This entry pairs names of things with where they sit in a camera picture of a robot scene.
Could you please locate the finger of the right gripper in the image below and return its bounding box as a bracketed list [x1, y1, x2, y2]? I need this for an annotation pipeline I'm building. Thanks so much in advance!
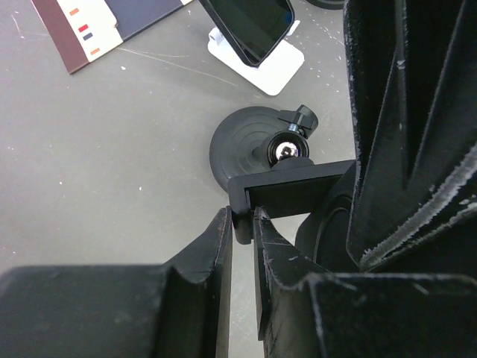
[359, 0, 477, 273]
[342, 0, 467, 262]

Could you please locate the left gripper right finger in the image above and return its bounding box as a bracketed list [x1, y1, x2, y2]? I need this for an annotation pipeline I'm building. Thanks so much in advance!
[253, 208, 476, 357]

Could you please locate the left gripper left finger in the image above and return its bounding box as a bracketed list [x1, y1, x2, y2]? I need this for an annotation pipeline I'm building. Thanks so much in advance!
[1, 207, 233, 357]

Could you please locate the black round phone stand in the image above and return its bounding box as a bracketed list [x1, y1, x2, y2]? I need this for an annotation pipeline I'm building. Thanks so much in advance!
[306, 0, 345, 10]

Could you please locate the white folding phone stand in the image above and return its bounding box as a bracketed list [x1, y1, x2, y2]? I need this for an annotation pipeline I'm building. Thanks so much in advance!
[207, 28, 305, 96]

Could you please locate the black phone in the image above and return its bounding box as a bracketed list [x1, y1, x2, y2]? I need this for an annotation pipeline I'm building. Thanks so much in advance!
[200, 0, 295, 68]

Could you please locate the black camera stand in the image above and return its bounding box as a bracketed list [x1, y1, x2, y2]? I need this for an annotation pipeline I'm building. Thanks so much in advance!
[209, 104, 354, 245]

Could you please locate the patterned orange placemat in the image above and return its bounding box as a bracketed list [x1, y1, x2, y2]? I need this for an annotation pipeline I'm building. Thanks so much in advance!
[32, 0, 189, 75]

